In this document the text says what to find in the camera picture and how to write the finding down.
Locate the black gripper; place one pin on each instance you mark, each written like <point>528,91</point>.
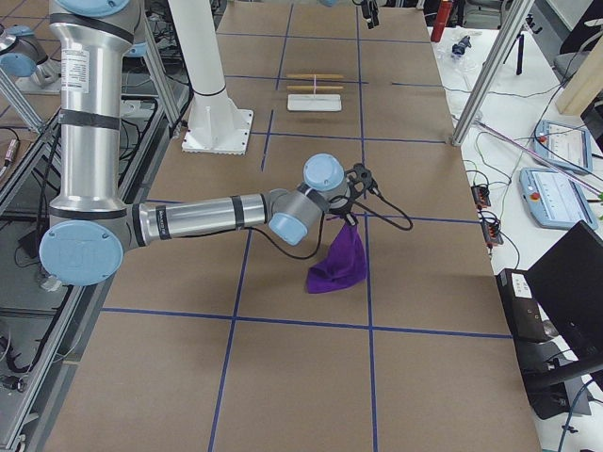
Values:
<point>337,210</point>
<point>370,11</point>

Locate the purple towel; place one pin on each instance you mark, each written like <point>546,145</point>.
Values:
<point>345,264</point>

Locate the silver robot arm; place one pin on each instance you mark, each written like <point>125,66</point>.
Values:
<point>91,227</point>

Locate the white wooden towel rack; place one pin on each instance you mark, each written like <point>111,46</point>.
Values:
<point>314,92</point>

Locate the red bottle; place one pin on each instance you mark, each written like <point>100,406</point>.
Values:
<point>441,20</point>

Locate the red relay module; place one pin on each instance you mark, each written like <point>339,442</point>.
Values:
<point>481,196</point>
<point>491,229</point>

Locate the black tripod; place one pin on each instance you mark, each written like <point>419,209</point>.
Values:
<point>529,26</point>

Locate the near blue teach pendant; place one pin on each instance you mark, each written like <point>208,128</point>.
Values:
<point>554,201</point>

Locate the blue teach pendant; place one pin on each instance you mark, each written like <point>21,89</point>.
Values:
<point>568,147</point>
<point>554,201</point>

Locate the black monitor on stand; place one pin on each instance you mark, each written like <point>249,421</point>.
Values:
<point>554,313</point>

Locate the far blue teach pendant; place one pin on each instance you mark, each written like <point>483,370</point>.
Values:
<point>568,147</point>

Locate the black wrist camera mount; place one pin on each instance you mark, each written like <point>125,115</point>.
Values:
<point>361,181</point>

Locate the aluminium frame post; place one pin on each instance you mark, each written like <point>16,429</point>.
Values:
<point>501,47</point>

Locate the white pedestal column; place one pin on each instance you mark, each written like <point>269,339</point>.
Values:
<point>215,124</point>

